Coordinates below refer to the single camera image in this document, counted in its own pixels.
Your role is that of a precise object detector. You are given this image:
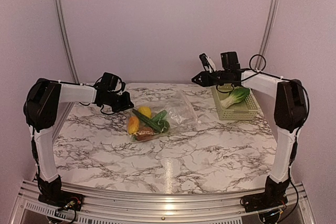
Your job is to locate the clear zip top bag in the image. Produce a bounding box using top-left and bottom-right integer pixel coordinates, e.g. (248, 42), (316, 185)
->
(127, 90), (201, 142)

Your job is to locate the left aluminium frame post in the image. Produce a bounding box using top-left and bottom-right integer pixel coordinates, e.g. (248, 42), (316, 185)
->
(49, 0), (79, 86)

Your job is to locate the fake bok choy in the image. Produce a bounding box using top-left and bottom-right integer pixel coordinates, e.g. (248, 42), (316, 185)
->
(220, 87), (250, 109)

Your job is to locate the fake green cucumber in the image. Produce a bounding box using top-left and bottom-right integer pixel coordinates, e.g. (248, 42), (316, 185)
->
(132, 109), (161, 133)

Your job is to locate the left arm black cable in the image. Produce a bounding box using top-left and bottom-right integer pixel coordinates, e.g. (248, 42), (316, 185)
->
(76, 76), (127, 116)

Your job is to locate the aluminium frame post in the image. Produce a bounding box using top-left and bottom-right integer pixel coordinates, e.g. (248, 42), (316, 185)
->
(49, 0), (79, 86)
(259, 0), (280, 57)

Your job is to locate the front aluminium rail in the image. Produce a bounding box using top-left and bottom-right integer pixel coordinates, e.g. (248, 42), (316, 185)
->
(9, 180), (316, 223)

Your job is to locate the fake yellow pepper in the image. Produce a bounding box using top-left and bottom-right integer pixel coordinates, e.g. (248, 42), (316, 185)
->
(138, 106), (152, 118)

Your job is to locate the fake green leafy vegetable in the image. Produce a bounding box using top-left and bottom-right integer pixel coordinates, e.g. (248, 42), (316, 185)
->
(151, 110), (170, 134)

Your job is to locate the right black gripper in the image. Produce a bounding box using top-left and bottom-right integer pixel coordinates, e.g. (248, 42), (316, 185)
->
(193, 70), (230, 87)

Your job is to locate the right aluminium frame post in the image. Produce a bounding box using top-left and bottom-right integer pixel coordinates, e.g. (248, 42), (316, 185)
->
(259, 0), (280, 57)

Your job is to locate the pale green plastic basket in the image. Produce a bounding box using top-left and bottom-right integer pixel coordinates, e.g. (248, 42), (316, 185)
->
(211, 83), (259, 121)

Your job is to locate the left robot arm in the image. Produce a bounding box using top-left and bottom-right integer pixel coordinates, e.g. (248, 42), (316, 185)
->
(23, 72), (134, 212)

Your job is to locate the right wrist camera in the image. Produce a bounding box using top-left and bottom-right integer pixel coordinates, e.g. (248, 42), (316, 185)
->
(199, 53), (216, 73)

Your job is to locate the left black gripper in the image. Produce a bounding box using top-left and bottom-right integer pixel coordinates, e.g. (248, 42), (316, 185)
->
(103, 91), (133, 112)

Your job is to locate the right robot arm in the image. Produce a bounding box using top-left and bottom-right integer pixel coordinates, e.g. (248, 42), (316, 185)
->
(192, 51), (310, 212)

